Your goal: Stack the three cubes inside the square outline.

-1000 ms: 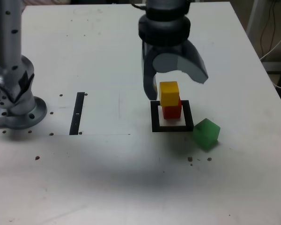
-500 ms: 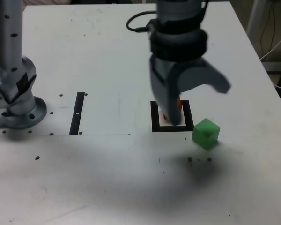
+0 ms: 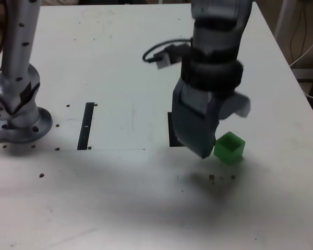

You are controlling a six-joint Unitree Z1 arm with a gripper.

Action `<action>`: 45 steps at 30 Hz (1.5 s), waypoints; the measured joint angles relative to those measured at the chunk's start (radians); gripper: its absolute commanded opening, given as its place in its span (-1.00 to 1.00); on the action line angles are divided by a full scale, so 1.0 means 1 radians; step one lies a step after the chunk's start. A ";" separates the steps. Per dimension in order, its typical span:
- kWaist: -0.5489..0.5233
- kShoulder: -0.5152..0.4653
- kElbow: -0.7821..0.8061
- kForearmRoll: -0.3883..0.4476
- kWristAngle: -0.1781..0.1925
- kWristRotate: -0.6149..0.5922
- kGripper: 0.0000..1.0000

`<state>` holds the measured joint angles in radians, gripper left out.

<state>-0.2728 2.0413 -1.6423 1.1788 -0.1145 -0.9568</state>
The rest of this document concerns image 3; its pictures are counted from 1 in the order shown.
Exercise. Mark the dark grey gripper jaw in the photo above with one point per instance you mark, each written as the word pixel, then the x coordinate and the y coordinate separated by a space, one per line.
pixel 193 122

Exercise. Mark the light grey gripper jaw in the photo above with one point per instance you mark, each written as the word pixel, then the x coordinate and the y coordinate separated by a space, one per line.
pixel 236 104

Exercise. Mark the green cube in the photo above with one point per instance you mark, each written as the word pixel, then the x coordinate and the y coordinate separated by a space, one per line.
pixel 228 149

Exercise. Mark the black tape square outline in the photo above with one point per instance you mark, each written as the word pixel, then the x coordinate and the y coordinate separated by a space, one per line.
pixel 171 130

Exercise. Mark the black tape strip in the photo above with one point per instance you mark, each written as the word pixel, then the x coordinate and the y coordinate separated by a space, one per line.
pixel 85 125

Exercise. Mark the grey gripper camera box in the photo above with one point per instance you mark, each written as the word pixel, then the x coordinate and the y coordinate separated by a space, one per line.
pixel 165 61

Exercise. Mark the white post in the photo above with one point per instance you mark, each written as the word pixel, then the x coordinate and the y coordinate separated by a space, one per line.
pixel 284 18

